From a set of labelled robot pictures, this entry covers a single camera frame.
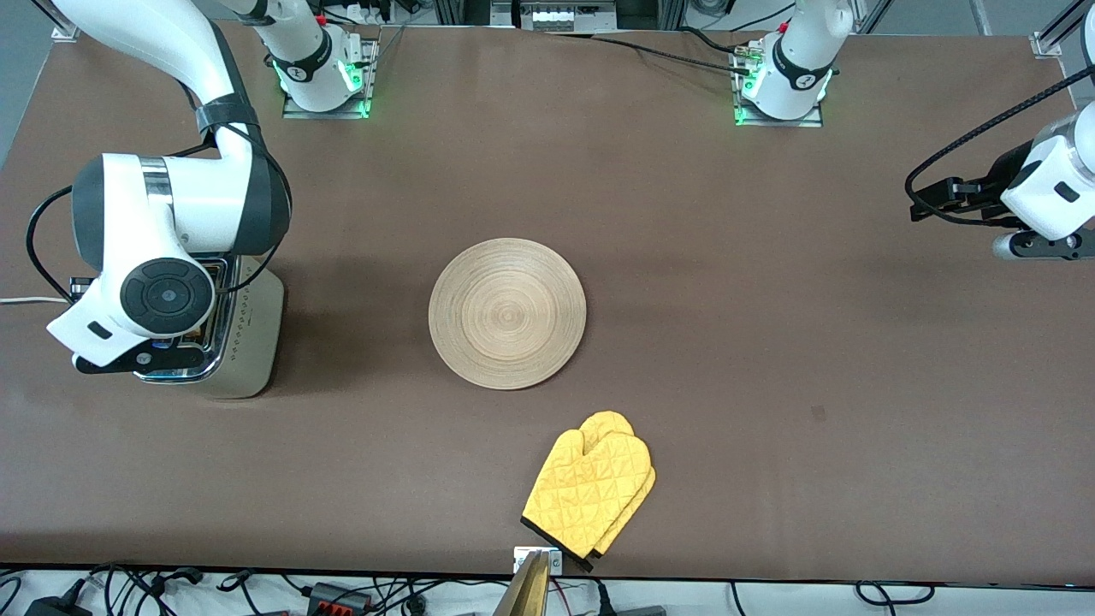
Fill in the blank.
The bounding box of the round wooden plate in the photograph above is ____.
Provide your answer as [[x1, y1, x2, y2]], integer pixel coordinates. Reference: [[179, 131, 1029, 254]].
[[428, 238, 588, 391]]

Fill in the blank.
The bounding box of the silver two-slot toaster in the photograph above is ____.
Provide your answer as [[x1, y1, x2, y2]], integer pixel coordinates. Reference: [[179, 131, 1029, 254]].
[[128, 252, 286, 400]]

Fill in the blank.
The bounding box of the black red power adapter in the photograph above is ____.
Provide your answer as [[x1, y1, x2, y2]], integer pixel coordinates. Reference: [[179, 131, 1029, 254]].
[[308, 582, 374, 614]]

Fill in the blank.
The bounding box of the yellow quilted oven mitt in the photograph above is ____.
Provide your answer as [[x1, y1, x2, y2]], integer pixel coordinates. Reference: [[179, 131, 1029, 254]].
[[521, 411, 651, 572], [595, 462, 658, 559]]

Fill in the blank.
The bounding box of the grey power strip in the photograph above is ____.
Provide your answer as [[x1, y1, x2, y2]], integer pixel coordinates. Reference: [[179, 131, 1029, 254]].
[[520, 0, 619, 33]]

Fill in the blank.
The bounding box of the black left arm hose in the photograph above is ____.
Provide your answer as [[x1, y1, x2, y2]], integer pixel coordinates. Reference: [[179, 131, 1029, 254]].
[[904, 64, 1095, 228]]

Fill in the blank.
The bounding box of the black arm hose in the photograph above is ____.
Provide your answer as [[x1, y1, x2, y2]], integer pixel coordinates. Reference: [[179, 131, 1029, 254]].
[[25, 101, 293, 302], [904, 64, 1095, 228]]

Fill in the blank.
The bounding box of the black right arm hose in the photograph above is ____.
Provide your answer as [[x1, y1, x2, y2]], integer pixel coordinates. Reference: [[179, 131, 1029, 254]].
[[25, 101, 293, 302]]

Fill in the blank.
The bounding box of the thick black table cable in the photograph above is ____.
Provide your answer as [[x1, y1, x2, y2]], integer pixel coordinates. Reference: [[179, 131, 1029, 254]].
[[678, 26, 758, 56]]

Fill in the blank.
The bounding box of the thin black table cable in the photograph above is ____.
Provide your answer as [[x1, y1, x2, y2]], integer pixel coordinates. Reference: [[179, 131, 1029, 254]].
[[547, 33, 758, 74]]

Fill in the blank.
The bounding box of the black looped floor cable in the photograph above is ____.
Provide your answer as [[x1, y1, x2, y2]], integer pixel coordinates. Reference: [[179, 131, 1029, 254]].
[[855, 581, 935, 611]]

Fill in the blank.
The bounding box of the silver mounting bracket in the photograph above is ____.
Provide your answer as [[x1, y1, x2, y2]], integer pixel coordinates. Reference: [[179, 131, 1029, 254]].
[[513, 548, 563, 576]]

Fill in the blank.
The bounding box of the tan tapered stand post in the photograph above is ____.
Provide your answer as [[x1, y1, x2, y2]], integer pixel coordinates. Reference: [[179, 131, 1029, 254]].
[[492, 552, 550, 616]]

